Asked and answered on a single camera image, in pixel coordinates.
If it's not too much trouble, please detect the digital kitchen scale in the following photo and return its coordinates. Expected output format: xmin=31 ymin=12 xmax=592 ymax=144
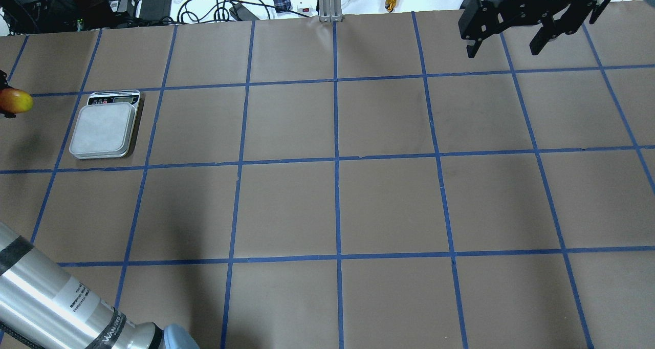
xmin=69 ymin=90 xmax=141 ymax=160

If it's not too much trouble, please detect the white red switch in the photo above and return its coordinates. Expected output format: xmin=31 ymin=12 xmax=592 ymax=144
xmin=296 ymin=2 xmax=314 ymax=16

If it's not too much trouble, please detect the black electronics pile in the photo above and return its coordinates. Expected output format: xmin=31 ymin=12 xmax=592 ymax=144
xmin=0 ymin=0 xmax=138 ymax=34

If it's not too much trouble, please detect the aluminium frame post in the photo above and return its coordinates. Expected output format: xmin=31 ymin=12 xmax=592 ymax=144
xmin=317 ymin=0 xmax=343 ymax=23

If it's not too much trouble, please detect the black cable bundle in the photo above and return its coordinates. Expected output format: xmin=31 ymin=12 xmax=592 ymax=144
xmin=177 ymin=0 xmax=302 ymax=24

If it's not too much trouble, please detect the small blue black box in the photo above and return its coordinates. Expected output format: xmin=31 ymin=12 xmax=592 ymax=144
xmin=272 ymin=0 xmax=292 ymax=14

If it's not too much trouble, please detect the black power adapter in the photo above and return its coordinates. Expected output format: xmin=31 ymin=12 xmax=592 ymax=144
xmin=138 ymin=0 xmax=172 ymax=21

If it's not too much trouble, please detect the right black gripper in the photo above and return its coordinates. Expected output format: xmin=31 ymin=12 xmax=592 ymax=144
xmin=458 ymin=0 xmax=598 ymax=58

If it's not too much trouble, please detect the red yellow mango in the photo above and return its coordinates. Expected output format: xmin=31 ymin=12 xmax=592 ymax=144
xmin=1 ymin=88 xmax=34 ymax=115

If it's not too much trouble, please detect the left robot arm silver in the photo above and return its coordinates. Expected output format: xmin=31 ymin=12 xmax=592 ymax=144
xmin=1 ymin=225 xmax=198 ymax=348

